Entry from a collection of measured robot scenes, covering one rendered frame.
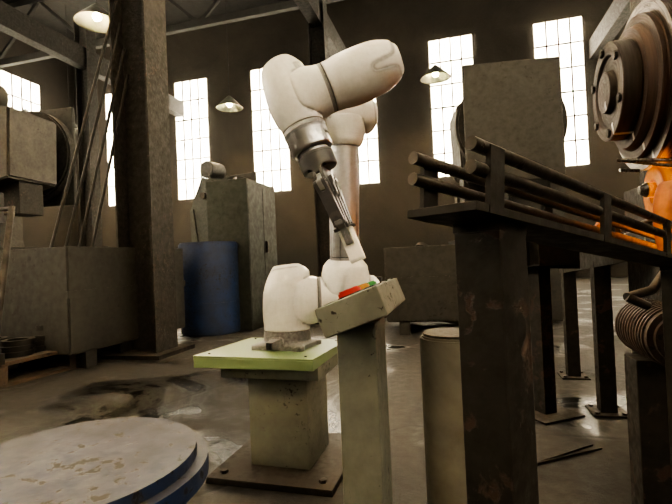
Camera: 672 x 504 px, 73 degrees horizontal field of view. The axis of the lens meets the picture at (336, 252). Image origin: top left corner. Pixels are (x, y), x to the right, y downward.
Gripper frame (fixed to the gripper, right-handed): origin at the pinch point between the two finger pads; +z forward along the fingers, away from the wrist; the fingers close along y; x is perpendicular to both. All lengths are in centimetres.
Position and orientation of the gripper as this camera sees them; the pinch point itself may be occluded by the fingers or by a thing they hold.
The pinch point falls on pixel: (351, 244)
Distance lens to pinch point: 90.1
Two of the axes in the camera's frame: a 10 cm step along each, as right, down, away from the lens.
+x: -8.9, 3.9, 2.4
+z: 3.8, 9.2, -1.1
